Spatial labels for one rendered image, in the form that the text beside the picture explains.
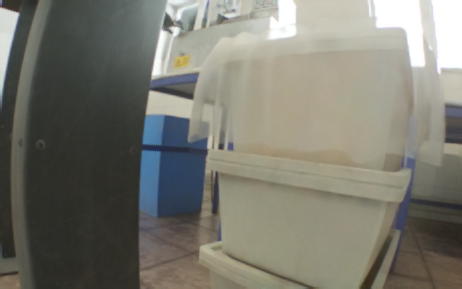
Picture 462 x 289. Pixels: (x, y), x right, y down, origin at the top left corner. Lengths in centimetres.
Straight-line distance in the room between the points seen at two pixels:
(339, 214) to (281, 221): 12
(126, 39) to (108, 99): 6
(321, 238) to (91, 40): 43
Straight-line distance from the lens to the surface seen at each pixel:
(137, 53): 25
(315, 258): 47
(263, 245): 52
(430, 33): 332
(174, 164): 159
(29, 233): 22
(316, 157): 46
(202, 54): 124
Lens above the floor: 47
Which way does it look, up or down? 1 degrees down
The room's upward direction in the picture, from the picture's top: 6 degrees clockwise
